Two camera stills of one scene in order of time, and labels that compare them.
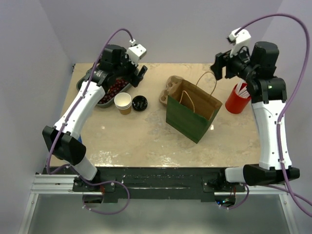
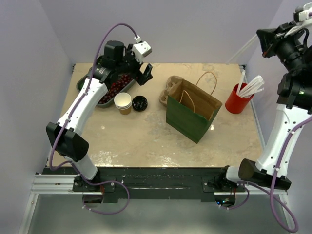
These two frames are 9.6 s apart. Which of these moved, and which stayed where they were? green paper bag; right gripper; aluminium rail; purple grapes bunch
Moved: right gripper
Stayed: aluminium rail; green paper bag; purple grapes bunch
